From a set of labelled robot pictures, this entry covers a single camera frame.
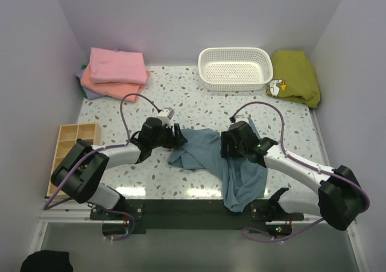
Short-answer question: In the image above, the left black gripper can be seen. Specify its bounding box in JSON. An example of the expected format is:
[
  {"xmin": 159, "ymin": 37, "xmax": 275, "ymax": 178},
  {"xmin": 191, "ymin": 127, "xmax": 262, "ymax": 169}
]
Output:
[{"xmin": 150, "ymin": 122, "xmax": 186, "ymax": 149}]

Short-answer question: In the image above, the blue t shirt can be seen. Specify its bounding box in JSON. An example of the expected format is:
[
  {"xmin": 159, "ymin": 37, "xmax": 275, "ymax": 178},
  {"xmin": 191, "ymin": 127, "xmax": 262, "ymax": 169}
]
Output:
[{"xmin": 168, "ymin": 128, "xmax": 268, "ymax": 213}]

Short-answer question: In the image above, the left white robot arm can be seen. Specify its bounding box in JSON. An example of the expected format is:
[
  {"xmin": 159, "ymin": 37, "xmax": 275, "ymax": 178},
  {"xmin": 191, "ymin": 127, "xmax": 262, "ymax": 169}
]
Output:
[{"xmin": 49, "ymin": 117, "xmax": 188, "ymax": 219}]

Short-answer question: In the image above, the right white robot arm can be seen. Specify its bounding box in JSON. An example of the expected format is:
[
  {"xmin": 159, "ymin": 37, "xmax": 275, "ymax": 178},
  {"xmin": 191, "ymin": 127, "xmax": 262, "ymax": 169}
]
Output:
[{"xmin": 221, "ymin": 120, "xmax": 369, "ymax": 231}]

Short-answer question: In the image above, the salmon folded t shirt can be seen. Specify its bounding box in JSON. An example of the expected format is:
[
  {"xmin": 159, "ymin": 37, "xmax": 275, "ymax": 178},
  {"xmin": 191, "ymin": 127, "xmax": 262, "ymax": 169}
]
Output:
[{"xmin": 80, "ymin": 65, "xmax": 144, "ymax": 100}]

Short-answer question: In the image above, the white plastic basket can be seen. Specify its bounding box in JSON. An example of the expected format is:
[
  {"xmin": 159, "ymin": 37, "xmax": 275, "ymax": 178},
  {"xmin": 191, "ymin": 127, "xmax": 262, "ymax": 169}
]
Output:
[{"xmin": 198, "ymin": 47, "xmax": 273, "ymax": 92}]

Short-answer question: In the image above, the olive green t shirt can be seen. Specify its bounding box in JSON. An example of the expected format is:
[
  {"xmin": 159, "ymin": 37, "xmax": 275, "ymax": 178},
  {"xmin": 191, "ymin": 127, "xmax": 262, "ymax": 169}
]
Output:
[{"xmin": 266, "ymin": 50, "xmax": 321, "ymax": 109}]

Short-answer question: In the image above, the lilac folded t shirt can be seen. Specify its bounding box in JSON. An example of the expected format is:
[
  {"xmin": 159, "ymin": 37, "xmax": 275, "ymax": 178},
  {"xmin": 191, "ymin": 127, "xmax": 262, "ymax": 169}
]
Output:
[{"xmin": 75, "ymin": 68, "xmax": 106, "ymax": 100}]

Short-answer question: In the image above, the wooden compartment tray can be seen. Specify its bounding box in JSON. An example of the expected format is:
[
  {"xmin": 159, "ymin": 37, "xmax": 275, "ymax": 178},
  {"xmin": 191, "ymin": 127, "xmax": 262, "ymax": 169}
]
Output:
[{"xmin": 46, "ymin": 122, "xmax": 102, "ymax": 198}]

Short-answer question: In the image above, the green folded t shirt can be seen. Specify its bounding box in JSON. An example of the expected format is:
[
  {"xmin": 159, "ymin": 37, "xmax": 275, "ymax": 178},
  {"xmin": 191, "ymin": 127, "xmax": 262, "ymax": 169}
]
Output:
[{"xmin": 80, "ymin": 65, "xmax": 87, "ymax": 98}]

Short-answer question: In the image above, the black object bottom left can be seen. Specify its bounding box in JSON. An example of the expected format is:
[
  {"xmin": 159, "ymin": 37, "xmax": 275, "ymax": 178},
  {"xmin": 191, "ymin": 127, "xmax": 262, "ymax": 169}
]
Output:
[{"xmin": 20, "ymin": 250, "xmax": 74, "ymax": 272}]

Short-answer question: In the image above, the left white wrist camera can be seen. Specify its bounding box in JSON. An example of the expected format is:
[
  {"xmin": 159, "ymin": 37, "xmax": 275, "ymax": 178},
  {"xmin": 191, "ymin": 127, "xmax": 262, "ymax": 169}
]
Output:
[{"xmin": 156, "ymin": 107, "xmax": 174, "ymax": 126}]

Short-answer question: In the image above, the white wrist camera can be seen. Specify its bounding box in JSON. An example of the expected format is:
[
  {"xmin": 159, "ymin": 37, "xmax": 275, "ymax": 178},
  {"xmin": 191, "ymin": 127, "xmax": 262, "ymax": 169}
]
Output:
[
  {"xmin": 156, "ymin": 107, "xmax": 174, "ymax": 126},
  {"xmin": 230, "ymin": 115, "xmax": 253, "ymax": 125}
]

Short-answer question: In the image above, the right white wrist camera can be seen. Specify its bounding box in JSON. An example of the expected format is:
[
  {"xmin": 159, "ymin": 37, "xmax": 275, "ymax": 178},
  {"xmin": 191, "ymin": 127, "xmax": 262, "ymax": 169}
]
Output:
[{"xmin": 230, "ymin": 115, "xmax": 253, "ymax": 125}]

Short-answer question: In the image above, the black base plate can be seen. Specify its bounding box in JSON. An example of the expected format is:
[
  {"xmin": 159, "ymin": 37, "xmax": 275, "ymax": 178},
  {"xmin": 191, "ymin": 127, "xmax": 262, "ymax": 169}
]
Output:
[{"xmin": 90, "ymin": 200, "xmax": 304, "ymax": 236}]

